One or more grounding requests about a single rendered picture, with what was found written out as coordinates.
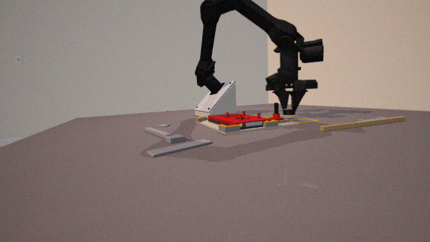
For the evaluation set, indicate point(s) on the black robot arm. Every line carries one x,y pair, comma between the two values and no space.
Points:
282,33

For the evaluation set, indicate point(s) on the black and white wheel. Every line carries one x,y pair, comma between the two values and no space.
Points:
288,112

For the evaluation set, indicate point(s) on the tan rectangular post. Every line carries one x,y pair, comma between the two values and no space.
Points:
361,123

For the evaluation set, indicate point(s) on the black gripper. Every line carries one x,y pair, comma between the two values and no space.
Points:
299,87

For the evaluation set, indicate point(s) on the grey flat bar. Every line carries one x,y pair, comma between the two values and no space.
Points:
157,132
177,148

